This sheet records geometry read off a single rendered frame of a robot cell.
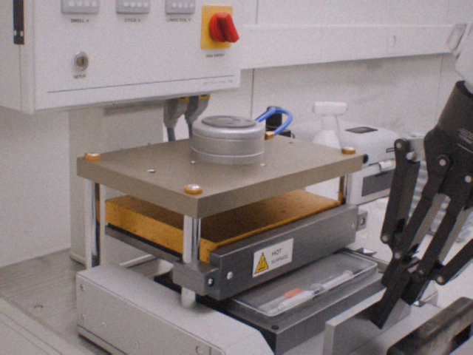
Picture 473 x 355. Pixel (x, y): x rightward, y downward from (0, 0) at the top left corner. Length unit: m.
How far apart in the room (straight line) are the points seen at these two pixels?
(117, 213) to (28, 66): 0.18
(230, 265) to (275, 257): 0.06
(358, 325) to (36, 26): 0.43
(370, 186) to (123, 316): 1.10
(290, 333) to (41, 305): 0.31
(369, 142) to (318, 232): 0.93
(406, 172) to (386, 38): 1.57
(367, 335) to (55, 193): 0.78
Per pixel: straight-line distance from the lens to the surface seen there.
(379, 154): 1.68
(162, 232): 0.68
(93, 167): 0.69
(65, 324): 0.76
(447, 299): 1.33
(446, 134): 0.58
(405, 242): 0.61
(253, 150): 0.71
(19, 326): 0.83
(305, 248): 0.71
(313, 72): 1.90
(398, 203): 0.61
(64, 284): 0.85
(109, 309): 0.68
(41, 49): 0.72
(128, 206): 0.72
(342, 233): 0.77
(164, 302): 0.64
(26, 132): 1.23
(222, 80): 0.90
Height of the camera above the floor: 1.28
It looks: 15 degrees down
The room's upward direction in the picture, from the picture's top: 3 degrees clockwise
